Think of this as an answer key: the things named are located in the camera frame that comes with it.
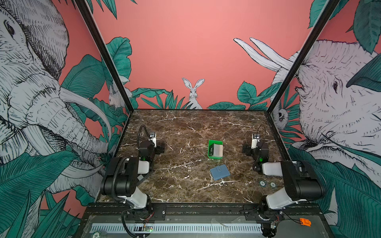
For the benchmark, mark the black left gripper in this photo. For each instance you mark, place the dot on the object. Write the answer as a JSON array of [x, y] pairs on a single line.
[[159, 149]]

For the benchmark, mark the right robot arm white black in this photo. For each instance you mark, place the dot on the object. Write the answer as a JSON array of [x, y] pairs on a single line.
[[301, 183]]

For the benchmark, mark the black frame post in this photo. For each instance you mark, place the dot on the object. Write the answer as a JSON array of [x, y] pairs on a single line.
[[97, 37], [323, 18]]

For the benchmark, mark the blue leather card holder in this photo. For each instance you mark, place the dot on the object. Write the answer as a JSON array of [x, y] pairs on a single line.
[[219, 172]]

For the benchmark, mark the black right frame post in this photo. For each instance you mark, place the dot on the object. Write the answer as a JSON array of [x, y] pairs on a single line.
[[323, 18]]

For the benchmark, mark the black left frame post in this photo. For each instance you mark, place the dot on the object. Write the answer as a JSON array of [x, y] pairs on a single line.
[[97, 37]]

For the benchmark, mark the white slotted cable duct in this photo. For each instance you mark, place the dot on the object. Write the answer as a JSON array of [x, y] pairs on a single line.
[[161, 228]]

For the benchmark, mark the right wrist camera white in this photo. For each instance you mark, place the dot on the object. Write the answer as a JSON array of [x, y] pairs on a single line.
[[255, 140]]

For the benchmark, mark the orange connector clip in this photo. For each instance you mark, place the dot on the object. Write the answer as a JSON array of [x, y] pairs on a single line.
[[305, 222]]

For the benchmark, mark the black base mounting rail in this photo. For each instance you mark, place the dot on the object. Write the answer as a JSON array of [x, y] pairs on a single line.
[[161, 211]]

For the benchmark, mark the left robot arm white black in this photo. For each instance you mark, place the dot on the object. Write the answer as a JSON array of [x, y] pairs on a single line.
[[124, 175]]

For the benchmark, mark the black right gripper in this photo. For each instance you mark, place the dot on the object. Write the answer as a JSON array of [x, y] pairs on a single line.
[[247, 149]]

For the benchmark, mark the green lit circuit board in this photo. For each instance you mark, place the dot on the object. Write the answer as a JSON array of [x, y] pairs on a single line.
[[147, 229]]

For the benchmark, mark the green plastic card tray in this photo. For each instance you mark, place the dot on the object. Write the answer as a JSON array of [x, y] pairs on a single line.
[[210, 144]]

